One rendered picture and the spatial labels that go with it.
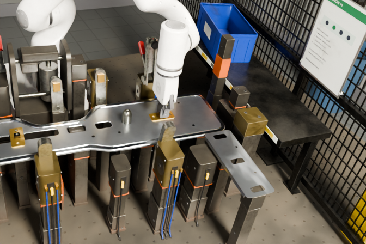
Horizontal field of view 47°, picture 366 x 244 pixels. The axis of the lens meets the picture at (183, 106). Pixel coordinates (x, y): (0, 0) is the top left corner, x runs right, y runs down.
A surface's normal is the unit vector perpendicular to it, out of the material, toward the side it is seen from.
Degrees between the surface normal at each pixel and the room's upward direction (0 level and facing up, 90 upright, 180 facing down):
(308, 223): 0
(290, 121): 0
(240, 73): 0
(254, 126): 90
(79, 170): 90
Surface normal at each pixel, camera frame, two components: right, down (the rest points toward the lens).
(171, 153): 0.15, -0.80
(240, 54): 0.25, 0.60
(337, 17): -0.91, 0.13
